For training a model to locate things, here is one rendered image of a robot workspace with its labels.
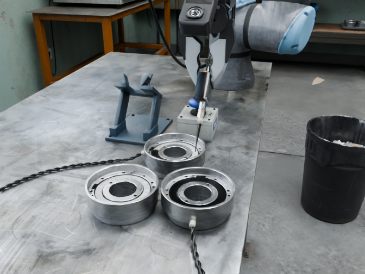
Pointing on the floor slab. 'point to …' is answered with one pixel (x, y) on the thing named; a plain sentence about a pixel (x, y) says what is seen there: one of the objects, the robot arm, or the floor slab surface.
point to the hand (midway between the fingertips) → (205, 82)
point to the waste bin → (334, 168)
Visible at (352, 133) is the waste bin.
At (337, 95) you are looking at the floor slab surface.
